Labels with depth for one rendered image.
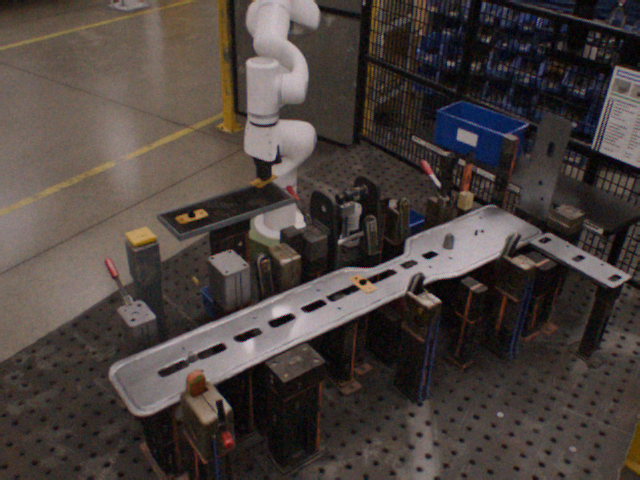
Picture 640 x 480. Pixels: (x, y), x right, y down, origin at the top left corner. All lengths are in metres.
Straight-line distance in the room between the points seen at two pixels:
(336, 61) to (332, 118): 0.41
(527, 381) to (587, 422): 0.20
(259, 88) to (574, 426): 1.25
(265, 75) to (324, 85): 2.89
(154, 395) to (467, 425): 0.86
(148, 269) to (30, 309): 1.81
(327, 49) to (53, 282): 2.24
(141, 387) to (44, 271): 2.29
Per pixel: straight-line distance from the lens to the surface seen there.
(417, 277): 1.72
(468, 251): 2.04
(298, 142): 2.20
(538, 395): 2.06
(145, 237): 1.76
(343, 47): 4.42
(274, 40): 1.83
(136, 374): 1.59
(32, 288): 3.69
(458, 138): 2.57
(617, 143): 2.42
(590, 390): 2.14
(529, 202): 2.31
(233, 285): 1.71
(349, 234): 2.01
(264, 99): 1.73
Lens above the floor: 2.09
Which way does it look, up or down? 33 degrees down
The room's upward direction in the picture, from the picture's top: 2 degrees clockwise
